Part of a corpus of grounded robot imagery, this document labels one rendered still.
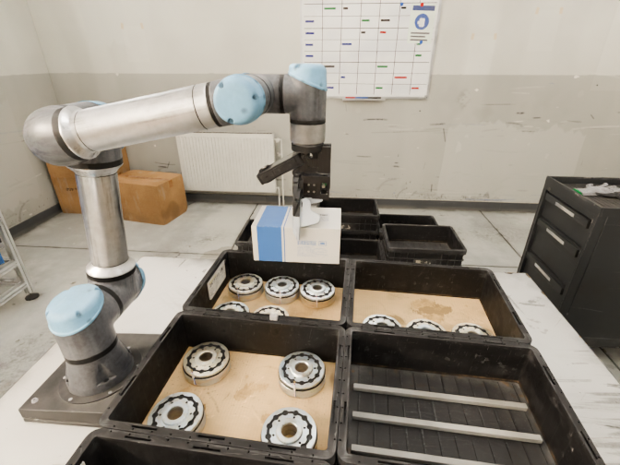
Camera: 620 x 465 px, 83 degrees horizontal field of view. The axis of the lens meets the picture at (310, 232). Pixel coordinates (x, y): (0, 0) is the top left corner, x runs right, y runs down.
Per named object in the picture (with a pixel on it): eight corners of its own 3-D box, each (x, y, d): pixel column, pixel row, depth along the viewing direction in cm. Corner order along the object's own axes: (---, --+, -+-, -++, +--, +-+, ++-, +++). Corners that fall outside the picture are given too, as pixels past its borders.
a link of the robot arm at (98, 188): (77, 322, 91) (29, 101, 68) (112, 289, 105) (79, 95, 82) (123, 327, 91) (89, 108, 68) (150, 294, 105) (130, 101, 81)
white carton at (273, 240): (254, 260, 82) (251, 225, 78) (264, 236, 93) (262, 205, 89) (339, 264, 81) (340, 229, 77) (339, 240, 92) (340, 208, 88)
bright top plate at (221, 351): (173, 372, 77) (173, 370, 76) (198, 339, 85) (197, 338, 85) (215, 382, 74) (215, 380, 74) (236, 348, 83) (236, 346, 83)
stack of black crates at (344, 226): (315, 274, 238) (315, 214, 218) (317, 252, 265) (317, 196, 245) (374, 277, 235) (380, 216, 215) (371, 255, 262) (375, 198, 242)
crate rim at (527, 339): (345, 333, 80) (346, 325, 79) (351, 264, 107) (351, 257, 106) (532, 352, 75) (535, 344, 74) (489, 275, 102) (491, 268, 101)
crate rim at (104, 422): (97, 435, 59) (93, 425, 58) (180, 316, 85) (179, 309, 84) (335, 470, 54) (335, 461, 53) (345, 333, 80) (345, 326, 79)
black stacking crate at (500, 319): (344, 363, 85) (346, 327, 80) (350, 291, 111) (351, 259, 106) (518, 383, 80) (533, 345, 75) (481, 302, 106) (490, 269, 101)
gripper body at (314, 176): (328, 203, 77) (330, 148, 71) (290, 201, 77) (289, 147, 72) (329, 191, 84) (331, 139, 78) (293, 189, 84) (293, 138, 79)
